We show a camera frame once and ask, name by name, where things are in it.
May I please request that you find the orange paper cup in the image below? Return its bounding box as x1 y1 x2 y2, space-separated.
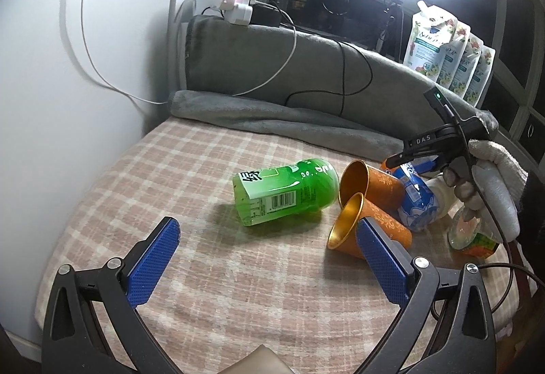
327 192 413 259
338 160 405 211

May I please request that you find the white gloved right hand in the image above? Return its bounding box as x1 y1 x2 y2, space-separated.
442 139 528 242

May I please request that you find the blue orange Arctic Ocean cup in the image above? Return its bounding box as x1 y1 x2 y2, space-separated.
380 163 439 232

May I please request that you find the green plastic cup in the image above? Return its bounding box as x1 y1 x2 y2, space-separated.
232 158 340 226

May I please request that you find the black power adapter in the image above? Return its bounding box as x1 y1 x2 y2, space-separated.
250 4 283 28

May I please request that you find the orange paper cup front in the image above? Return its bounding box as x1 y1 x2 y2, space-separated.
327 192 413 259

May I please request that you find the black tripod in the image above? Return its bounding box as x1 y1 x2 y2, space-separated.
375 0 405 62

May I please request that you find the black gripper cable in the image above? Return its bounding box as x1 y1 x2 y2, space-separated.
430 102 545 315

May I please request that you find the white cable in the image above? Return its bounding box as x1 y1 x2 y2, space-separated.
80 0 298 106

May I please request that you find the white power plug adapter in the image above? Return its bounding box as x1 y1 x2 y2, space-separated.
212 0 253 26

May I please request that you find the refill pouch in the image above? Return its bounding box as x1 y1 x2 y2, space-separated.
463 46 496 107
403 0 458 81
436 21 470 89
449 32 483 98

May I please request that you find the green orange labelled cup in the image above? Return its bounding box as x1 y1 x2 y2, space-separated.
447 208 500 259

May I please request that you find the grey fleece blanket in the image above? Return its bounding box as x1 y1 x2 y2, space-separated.
167 13 499 164

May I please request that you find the orange paper cup rear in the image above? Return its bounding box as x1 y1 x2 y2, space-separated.
338 160 405 211

